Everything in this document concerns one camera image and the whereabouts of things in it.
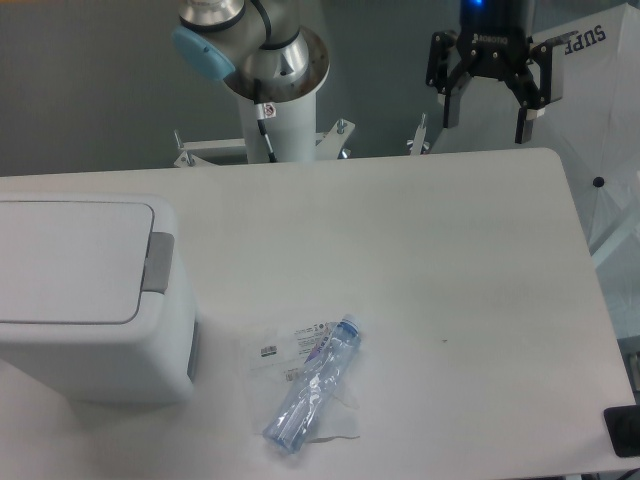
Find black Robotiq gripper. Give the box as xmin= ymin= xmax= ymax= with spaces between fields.
xmin=425 ymin=0 xmax=577 ymax=144

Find white push-button trash can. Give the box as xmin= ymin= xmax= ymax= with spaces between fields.
xmin=1 ymin=191 xmax=198 ymax=404

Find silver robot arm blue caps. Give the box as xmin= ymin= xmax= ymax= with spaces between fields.
xmin=172 ymin=1 xmax=573 ymax=144

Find white Superior umbrella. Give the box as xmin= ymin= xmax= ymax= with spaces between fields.
xmin=433 ymin=3 xmax=639 ymax=339

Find clear plastic packaging bag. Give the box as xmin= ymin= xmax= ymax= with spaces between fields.
xmin=241 ymin=320 xmax=360 ymax=443

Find black device at table edge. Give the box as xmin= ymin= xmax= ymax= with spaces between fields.
xmin=603 ymin=405 xmax=639 ymax=458

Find clear plastic water bottle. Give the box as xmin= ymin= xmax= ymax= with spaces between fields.
xmin=262 ymin=314 xmax=362 ymax=455

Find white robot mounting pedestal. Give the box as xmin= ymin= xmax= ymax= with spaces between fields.
xmin=228 ymin=75 xmax=328 ymax=164

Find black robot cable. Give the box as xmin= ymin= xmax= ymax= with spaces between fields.
xmin=252 ymin=77 xmax=279 ymax=164

